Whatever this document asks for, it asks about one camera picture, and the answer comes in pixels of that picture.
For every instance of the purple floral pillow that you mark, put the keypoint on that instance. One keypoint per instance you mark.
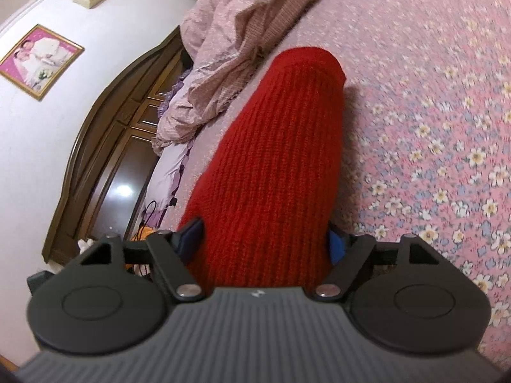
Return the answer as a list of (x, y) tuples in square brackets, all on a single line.
[(169, 167)]

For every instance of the framed wall photo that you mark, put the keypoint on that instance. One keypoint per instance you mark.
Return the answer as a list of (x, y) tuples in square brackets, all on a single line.
[(38, 60)]

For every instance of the wooden headboard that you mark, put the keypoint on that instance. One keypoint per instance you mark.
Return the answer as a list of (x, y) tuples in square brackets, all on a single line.
[(103, 159)]

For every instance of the pink quilted duvet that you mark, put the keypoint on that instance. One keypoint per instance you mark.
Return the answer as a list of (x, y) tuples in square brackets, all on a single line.
[(239, 40)]

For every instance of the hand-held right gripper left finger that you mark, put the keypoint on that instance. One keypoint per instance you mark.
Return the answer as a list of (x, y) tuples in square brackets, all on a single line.
[(191, 236)]

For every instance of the red knit sweater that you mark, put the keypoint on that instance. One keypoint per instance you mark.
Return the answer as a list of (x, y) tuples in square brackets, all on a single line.
[(275, 167)]

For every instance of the pink floral bed sheet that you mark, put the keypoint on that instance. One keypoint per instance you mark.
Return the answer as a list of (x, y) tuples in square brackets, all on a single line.
[(431, 107)]

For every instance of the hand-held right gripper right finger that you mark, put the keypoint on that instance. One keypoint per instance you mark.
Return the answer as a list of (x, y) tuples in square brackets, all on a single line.
[(336, 247)]

